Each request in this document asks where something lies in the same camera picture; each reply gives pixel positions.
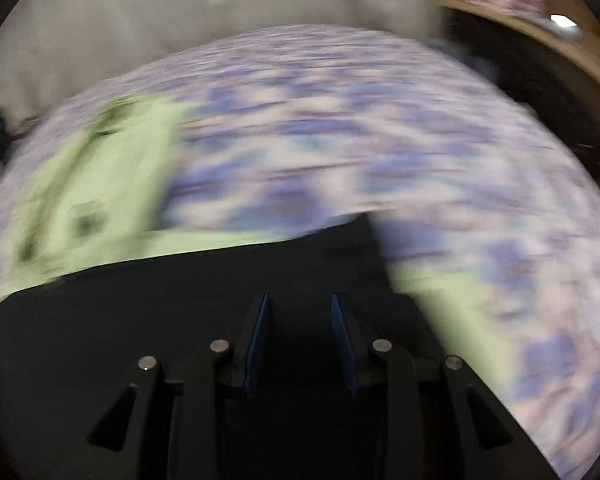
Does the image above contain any light green hooded jacket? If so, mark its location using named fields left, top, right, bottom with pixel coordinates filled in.
left=0, top=94, right=506, bottom=461

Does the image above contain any white patterned curtain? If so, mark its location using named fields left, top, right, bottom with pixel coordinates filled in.
left=0, top=0, right=441, bottom=122

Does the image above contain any purple floral bed blanket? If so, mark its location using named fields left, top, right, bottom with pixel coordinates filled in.
left=0, top=25, right=600, bottom=479

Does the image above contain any small framed picture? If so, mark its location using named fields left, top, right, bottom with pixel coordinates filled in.
left=550, top=14, right=580, bottom=34

